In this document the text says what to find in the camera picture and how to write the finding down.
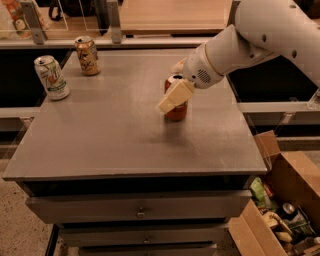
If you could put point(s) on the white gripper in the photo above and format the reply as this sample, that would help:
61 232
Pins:
197 67

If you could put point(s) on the red coke can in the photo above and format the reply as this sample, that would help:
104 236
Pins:
180 112

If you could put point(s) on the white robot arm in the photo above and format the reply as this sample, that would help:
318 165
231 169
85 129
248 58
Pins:
262 30

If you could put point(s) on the orange soda can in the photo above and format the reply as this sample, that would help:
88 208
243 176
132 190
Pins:
87 55

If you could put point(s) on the white green 7up can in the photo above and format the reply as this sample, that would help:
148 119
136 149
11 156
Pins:
51 77

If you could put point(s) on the silver can in box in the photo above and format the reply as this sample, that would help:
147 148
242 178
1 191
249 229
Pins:
287 211

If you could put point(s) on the grey drawer cabinet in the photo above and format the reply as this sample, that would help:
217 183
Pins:
109 137

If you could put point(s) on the top grey drawer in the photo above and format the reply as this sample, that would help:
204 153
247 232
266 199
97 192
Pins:
141 206

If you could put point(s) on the grey drawer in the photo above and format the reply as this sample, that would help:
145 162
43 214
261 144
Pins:
141 206
162 250
144 235

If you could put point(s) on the green snack bag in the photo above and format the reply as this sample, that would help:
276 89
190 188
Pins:
260 196

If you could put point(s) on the black bag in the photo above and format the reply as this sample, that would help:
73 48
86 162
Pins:
72 8

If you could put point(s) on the cardboard box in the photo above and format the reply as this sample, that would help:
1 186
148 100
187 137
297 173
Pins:
294 178

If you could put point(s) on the middle grey drawer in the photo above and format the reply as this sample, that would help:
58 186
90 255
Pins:
144 235

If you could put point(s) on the bottom grey drawer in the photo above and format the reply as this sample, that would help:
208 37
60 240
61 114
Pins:
162 250

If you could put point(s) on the orange white bottle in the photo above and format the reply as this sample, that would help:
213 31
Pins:
13 24

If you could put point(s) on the metal rail post middle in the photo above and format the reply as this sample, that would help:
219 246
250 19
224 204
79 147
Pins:
114 21

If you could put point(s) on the metal rail post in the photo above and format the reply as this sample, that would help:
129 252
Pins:
114 21
32 18

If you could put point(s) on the metal rail post left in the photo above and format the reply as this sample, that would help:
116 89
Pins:
32 18

